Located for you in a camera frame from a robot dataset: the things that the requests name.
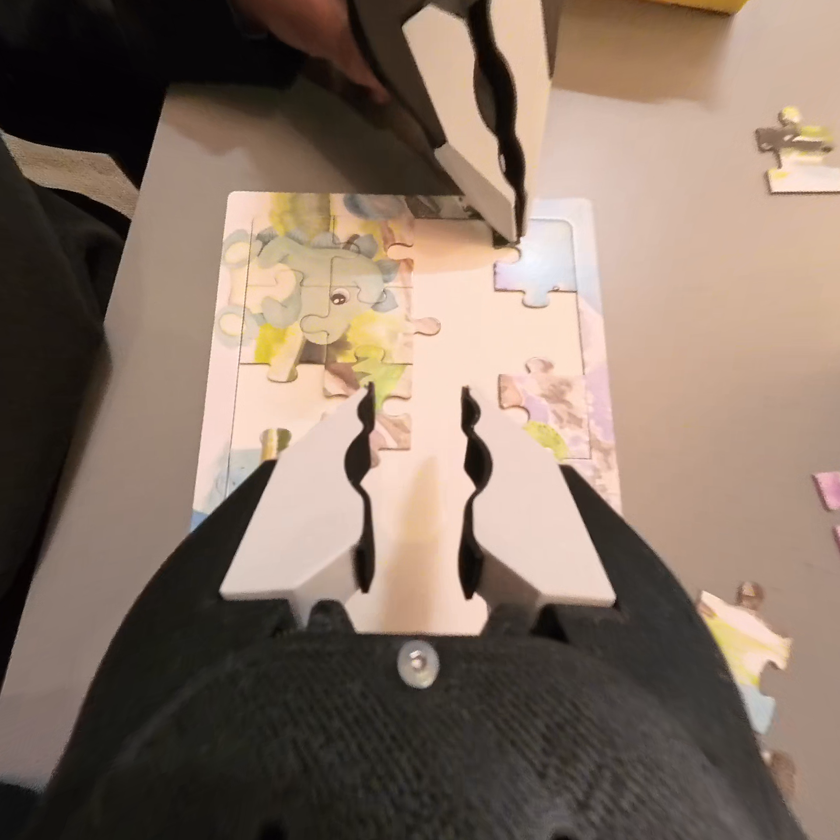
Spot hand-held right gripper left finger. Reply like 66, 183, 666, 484
220, 384, 376, 614

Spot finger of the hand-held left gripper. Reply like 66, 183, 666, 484
402, 0, 529, 242
489, 0, 564, 227

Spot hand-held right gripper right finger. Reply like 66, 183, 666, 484
461, 386, 618, 614

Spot blue winged corner puzzle piece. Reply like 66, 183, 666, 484
493, 220, 578, 308

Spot dinosaur puzzle board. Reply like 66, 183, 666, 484
190, 190, 623, 534

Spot pale sky green puzzle piece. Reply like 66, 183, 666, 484
755, 107, 840, 196

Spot person's left hand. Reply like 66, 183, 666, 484
230, 0, 392, 106

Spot yellow blue sky puzzle piece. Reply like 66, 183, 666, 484
328, 211, 417, 290

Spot yellow box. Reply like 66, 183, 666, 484
640, 0, 752, 15

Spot teal yellow green puzzle piece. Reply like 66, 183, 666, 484
238, 285, 329, 385

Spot teal dinosaur eye puzzle piece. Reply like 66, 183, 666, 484
298, 282, 442, 368

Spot scattered loose puzzle pieces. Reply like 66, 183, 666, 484
696, 581, 796, 788

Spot teal dinosaur ear puzzle piece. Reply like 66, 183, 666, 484
246, 213, 336, 293

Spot purple blue yellow puzzle piece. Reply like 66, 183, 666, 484
812, 471, 840, 552

